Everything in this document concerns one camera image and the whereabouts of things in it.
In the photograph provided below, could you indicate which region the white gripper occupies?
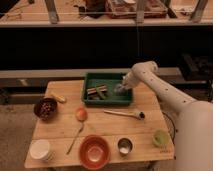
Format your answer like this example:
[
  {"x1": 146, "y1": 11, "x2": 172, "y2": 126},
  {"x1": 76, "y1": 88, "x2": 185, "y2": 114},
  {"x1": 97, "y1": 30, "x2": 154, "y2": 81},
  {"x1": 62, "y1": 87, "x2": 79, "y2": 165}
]
[{"x1": 114, "y1": 76, "x2": 132, "y2": 94}]

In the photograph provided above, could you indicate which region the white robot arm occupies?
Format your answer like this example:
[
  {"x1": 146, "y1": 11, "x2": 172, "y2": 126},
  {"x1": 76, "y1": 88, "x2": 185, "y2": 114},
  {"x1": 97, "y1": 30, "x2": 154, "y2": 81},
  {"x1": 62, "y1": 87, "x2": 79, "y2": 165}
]
[{"x1": 115, "y1": 61, "x2": 213, "y2": 171}]

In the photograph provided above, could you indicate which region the green plastic tray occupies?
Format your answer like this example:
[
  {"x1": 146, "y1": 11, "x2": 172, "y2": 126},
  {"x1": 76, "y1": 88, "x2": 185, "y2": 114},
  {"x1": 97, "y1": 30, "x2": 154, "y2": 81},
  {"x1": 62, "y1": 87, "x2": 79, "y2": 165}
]
[{"x1": 81, "y1": 73, "x2": 133, "y2": 106}]

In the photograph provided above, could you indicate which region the brown tray on shelf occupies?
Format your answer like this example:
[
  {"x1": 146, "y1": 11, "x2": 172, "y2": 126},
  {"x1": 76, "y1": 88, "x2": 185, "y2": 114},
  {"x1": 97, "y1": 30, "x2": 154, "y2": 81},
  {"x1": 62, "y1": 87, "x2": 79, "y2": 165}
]
[{"x1": 105, "y1": 0, "x2": 168, "y2": 18}]

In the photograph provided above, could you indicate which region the wooden spoon with dark tip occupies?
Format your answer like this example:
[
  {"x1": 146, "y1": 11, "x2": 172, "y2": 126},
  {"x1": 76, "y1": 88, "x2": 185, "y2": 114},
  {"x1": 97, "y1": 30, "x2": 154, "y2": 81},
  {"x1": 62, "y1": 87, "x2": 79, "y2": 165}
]
[{"x1": 103, "y1": 110, "x2": 145, "y2": 120}]

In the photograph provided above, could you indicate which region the wooden table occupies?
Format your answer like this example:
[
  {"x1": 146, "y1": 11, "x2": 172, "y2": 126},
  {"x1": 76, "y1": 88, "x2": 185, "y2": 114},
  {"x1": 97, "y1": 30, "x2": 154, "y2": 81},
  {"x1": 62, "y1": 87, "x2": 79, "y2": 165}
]
[{"x1": 25, "y1": 81, "x2": 174, "y2": 168}]

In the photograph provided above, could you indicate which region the orange peach fruit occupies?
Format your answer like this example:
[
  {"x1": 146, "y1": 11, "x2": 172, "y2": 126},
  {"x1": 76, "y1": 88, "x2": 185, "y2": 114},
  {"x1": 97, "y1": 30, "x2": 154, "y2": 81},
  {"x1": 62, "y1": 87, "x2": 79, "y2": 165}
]
[{"x1": 75, "y1": 107, "x2": 87, "y2": 122}]

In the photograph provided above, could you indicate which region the small metal cup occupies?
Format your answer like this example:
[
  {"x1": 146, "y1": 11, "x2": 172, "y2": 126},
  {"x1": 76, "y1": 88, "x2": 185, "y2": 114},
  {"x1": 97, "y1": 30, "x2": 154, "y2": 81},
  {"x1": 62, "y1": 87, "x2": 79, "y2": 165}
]
[{"x1": 117, "y1": 138, "x2": 133, "y2": 156}]

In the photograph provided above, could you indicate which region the green plastic cup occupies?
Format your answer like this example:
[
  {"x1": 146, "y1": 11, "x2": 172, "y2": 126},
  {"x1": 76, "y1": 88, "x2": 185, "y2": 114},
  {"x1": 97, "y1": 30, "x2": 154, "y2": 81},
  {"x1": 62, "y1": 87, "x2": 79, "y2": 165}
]
[{"x1": 152, "y1": 130, "x2": 170, "y2": 147}]

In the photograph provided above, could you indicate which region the yellow banana toy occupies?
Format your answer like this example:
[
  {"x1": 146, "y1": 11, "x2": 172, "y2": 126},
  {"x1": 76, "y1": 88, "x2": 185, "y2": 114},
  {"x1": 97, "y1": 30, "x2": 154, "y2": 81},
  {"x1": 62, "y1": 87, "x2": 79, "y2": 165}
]
[{"x1": 51, "y1": 93, "x2": 66, "y2": 103}]

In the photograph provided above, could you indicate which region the orange plastic bowl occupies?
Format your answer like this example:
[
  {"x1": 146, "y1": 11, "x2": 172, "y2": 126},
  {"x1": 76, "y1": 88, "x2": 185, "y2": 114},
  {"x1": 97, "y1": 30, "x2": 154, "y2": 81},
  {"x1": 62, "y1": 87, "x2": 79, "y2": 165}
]
[{"x1": 79, "y1": 135, "x2": 111, "y2": 171}]

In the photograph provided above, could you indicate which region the dark bowl with nuts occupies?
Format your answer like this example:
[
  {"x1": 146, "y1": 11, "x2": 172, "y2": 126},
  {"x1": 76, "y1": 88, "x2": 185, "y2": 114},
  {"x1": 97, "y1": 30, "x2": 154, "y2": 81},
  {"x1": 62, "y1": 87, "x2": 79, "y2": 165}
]
[{"x1": 34, "y1": 98, "x2": 57, "y2": 121}]

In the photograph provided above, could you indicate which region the white ribbed cup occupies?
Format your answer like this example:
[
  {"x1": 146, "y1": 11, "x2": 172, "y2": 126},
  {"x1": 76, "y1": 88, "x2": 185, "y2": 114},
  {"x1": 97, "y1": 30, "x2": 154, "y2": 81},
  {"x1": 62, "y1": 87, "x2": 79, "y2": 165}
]
[{"x1": 29, "y1": 139, "x2": 53, "y2": 161}]

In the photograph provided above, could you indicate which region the black cable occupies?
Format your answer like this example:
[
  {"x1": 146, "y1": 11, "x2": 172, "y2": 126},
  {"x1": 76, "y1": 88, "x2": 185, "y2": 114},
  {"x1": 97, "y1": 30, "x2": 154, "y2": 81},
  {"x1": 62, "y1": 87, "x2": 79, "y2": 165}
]
[{"x1": 162, "y1": 111, "x2": 177, "y2": 145}]

